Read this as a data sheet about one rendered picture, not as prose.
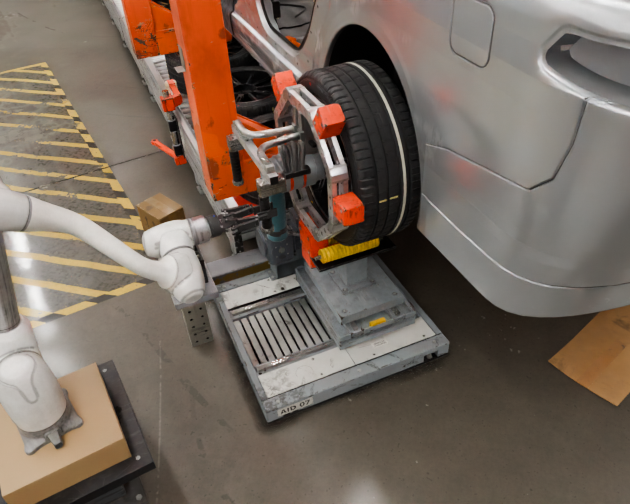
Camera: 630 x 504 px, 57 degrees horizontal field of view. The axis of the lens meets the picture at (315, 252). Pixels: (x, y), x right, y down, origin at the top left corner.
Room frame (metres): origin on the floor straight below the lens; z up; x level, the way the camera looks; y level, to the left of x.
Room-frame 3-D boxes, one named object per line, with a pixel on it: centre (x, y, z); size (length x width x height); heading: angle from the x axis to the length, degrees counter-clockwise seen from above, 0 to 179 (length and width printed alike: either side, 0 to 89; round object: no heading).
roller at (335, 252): (1.80, -0.14, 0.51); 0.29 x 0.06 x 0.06; 111
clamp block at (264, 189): (1.65, 0.13, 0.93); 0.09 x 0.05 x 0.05; 111
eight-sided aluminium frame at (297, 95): (1.88, 0.00, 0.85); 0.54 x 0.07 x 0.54; 21
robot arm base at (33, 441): (1.13, 0.88, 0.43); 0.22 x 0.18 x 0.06; 35
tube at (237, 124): (1.93, 0.15, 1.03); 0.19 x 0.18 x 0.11; 111
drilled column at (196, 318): (1.86, 0.55, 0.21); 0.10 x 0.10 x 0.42; 21
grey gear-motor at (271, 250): (2.19, 0.05, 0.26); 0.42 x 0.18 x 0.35; 111
